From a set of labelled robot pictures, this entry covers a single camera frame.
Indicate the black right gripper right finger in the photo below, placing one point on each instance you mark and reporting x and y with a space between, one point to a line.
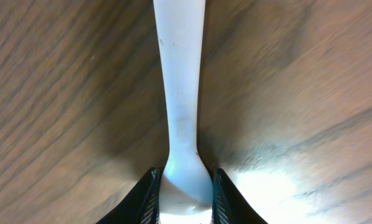
229 206

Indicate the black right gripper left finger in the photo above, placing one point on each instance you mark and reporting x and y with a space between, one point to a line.
140 205

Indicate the white plastic fork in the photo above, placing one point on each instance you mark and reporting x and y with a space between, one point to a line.
186 189

